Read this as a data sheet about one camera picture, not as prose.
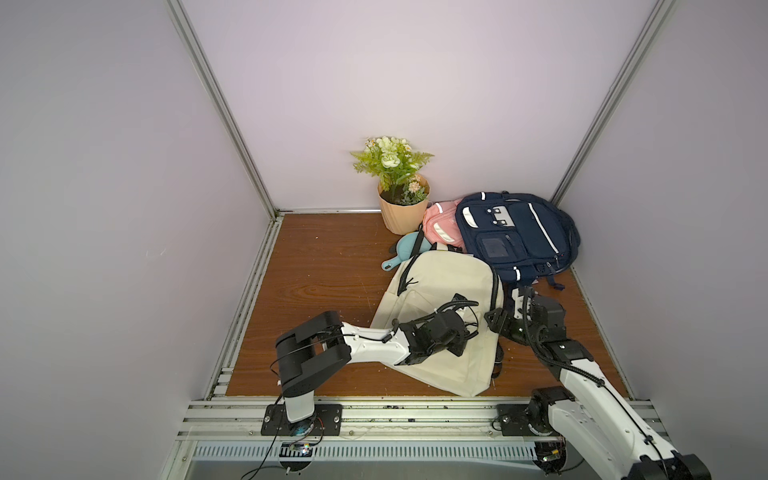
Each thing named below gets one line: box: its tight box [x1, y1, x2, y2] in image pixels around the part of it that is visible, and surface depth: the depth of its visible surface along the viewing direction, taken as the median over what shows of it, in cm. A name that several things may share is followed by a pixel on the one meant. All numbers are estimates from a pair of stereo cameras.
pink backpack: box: [423, 198, 466, 252], surface depth 112 cm
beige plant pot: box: [378, 174, 431, 236], surface depth 106 cm
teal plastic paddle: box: [381, 232, 433, 271], surface depth 108 cm
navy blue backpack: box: [455, 191, 581, 291], surface depth 105 cm
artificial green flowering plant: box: [350, 136, 435, 205], surface depth 98 cm
